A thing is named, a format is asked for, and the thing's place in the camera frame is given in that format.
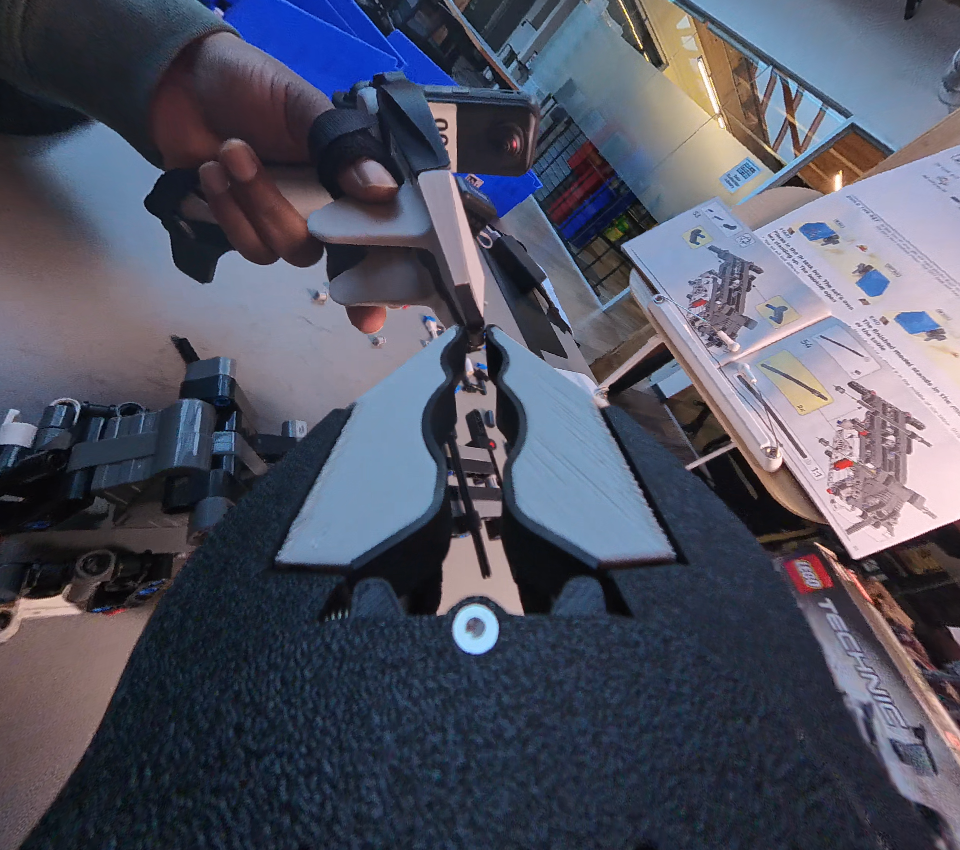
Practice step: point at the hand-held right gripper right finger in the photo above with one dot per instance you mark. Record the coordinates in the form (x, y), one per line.
(593, 483)

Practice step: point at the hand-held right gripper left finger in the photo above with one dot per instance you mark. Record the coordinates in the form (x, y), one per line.
(368, 490)

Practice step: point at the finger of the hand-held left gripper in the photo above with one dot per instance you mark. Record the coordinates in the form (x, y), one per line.
(450, 236)

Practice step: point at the long black axle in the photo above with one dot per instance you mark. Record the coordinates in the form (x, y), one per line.
(477, 490)

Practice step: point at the toy vehicle chassis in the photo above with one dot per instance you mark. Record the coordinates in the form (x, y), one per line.
(150, 438)

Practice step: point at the grey desk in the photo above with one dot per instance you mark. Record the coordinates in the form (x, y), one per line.
(90, 311)

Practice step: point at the person's left hand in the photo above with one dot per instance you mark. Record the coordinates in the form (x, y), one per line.
(240, 101)

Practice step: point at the metal storage rack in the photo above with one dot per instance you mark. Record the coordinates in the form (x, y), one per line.
(593, 206)

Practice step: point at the white book stand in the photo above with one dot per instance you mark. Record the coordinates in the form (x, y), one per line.
(698, 378)

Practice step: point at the open instruction book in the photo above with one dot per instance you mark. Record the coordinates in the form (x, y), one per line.
(840, 341)

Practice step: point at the toy truck cardboard box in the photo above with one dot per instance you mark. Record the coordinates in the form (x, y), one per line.
(870, 640)

